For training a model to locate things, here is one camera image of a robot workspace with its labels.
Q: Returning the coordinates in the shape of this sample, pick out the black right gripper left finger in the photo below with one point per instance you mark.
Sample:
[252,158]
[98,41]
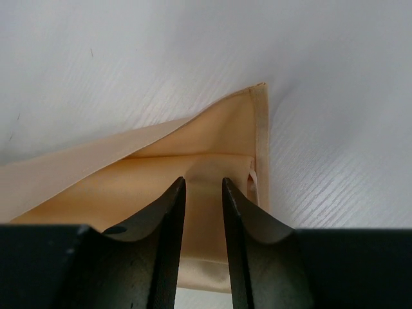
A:
[133,264]

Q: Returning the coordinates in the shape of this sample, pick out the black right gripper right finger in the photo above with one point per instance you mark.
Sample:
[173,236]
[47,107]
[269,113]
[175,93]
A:
[272,265]

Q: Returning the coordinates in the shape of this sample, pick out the peach satin napkin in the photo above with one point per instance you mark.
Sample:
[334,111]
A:
[104,182]

